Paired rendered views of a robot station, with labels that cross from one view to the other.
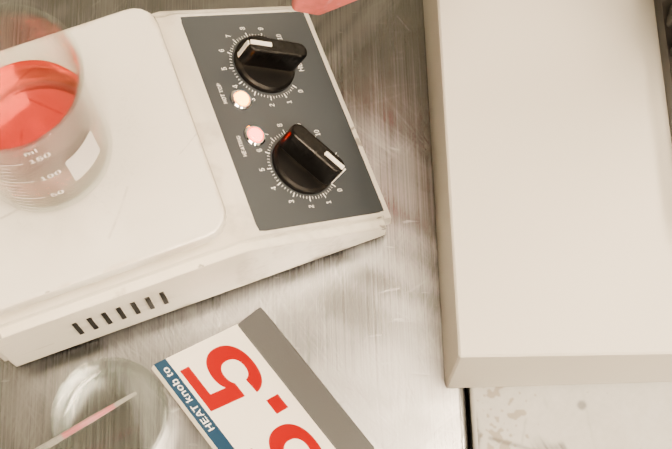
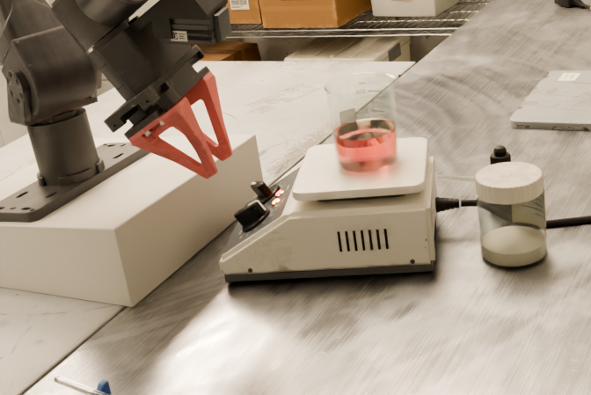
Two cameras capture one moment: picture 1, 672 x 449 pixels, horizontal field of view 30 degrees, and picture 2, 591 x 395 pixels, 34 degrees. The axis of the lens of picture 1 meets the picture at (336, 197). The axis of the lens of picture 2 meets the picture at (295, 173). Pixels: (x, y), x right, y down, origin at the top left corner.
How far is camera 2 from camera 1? 1.11 m
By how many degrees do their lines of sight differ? 85
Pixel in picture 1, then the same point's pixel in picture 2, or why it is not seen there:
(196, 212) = (318, 148)
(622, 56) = (116, 181)
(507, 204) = not seen: hidden behind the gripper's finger
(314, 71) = (236, 233)
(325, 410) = not seen: hidden behind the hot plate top
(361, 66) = (210, 271)
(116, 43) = (315, 185)
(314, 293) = not seen: hidden behind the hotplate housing
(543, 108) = (162, 171)
